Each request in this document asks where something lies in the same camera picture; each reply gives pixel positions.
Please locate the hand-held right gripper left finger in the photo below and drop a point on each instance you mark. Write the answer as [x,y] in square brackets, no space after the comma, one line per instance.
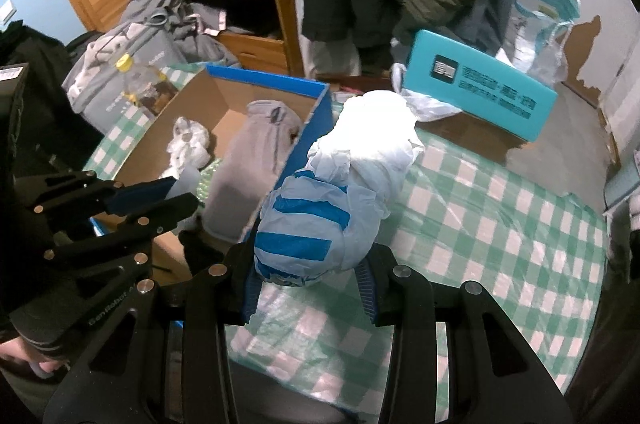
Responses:
[251,294]

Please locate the white blue-striped sock bundle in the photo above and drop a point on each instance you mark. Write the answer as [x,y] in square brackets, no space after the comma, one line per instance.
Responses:
[310,214]

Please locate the black clothing pile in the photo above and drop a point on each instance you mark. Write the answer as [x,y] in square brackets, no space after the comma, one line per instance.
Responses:
[40,104]

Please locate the white sock wad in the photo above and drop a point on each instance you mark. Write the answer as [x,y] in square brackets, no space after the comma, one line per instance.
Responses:
[187,149]

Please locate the person's left hand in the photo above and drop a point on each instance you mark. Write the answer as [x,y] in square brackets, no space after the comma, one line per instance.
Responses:
[20,351]

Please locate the green checkered tablecloth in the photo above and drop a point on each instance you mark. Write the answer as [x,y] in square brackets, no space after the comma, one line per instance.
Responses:
[475,229]

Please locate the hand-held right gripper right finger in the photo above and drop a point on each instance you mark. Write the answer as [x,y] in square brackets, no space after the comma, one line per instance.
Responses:
[369,294]

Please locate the yellow-capped oil bottle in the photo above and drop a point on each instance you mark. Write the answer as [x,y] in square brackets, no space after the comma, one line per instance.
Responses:
[145,89]

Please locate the green glitter scouring pad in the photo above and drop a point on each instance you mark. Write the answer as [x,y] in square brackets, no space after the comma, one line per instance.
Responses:
[209,179]

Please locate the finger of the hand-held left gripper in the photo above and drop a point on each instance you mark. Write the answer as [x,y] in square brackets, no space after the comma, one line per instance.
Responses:
[170,211]
[145,194]

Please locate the blue-rimmed cardboard box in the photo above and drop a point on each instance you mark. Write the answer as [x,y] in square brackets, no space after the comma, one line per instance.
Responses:
[220,104]

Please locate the teal printed box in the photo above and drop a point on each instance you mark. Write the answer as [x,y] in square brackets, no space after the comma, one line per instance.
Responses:
[425,54]

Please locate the grey printed hoodie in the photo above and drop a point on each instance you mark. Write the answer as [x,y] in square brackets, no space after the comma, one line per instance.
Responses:
[100,69]

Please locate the white wall switch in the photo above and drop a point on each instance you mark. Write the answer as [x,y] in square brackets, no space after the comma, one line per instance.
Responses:
[7,10]

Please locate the light blue bin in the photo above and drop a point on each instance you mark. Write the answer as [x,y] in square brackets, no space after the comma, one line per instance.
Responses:
[622,189]

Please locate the blue and white plastic bag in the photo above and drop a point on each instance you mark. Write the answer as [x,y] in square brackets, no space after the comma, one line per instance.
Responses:
[540,19]

